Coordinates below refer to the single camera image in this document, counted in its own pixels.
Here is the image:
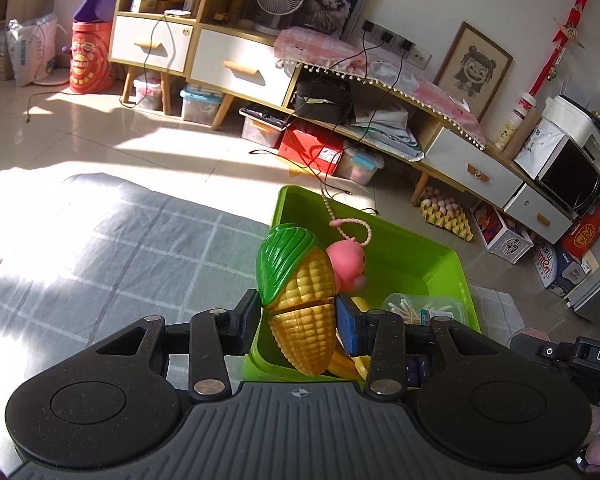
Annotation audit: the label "purple toy grapes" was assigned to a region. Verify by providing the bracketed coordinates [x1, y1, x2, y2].
[407, 355, 428, 386]

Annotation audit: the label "white printer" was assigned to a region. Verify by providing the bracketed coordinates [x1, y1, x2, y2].
[542, 95, 600, 176]

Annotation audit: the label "white printed crate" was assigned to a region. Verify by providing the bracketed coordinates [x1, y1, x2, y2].
[472, 202, 536, 265]

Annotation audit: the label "wooden cabinet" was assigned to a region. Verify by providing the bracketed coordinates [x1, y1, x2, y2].
[107, 0, 581, 246]

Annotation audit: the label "toy corn cob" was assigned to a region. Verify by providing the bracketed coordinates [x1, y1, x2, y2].
[256, 224, 338, 377]

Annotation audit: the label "red hanging ornament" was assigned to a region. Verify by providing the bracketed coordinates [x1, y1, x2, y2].
[530, 0, 600, 96]

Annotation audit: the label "white cabinet drawer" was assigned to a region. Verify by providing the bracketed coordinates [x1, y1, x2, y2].
[189, 27, 297, 107]
[504, 184, 576, 245]
[422, 127, 523, 208]
[110, 15, 195, 75]

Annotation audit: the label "yellow toy pot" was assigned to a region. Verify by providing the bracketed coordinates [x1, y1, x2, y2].
[327, 296, 381, 381]

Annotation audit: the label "grey checked cloth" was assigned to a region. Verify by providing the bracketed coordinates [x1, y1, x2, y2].
[0, 172, 526, 466]

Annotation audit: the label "yellow egg tray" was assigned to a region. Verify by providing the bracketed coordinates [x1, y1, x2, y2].
[420, 186, 473, 241]

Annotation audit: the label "white plastic bag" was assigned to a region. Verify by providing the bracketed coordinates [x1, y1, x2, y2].
[6, 12, 61, 87]

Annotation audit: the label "pink tasselled cloth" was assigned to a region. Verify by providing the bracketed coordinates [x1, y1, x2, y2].
[272, 27, 487, 151]

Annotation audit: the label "clear storage box blue lid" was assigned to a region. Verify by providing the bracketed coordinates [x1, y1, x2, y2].
[180, 85, 226, 123]

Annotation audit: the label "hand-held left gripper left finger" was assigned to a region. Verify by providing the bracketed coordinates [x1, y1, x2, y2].
[95, 287, 263, 403]

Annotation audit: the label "pile of papers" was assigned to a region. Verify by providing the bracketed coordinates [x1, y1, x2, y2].
[350, 102, 426, 161]

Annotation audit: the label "black microwave oven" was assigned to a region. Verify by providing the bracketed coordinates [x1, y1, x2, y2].
[514, 115, 600, 218]

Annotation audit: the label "red gift box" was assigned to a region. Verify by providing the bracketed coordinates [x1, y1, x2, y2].
[560, 203, 600, 261]

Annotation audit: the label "clear cotton swab jar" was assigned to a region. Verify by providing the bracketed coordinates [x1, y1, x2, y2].
[382, 292, 468, 331]

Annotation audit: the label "framed cartoon picture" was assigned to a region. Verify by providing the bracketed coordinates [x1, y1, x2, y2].
[433, 21, 513, 122]

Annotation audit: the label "framed cat picture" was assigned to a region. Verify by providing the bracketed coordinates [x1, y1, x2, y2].
[300, 0, 372, 41]

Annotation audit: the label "wall socket strip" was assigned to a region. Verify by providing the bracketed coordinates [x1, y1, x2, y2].
[361, 19, 431, 68]

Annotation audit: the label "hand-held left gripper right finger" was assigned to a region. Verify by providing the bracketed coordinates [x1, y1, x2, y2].
[335, 292, 501, 403]

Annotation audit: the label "red paper bag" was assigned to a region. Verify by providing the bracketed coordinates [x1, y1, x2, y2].
[69, 19, 115, 95]

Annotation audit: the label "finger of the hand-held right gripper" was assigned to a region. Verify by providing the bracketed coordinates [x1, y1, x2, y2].
[510, 332, 576, 378]

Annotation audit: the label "blue white carton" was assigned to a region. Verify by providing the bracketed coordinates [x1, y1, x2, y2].
[532, 242, 593, 297]

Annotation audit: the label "pink pig handheld fan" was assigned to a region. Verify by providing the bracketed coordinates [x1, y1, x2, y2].
[322, 195, 373, 295]

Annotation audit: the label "green plastic box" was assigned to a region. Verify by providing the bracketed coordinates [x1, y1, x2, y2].
[242, 185, 482, 391]

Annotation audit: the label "black cable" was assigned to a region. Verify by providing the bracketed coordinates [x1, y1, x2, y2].
[120, 10, 173, 108]

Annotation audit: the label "red flat box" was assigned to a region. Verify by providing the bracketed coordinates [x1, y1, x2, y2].
[278, 122, 346, 176]

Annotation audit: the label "black bag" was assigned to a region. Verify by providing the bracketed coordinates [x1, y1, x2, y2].
[293, 77, 353, 125]

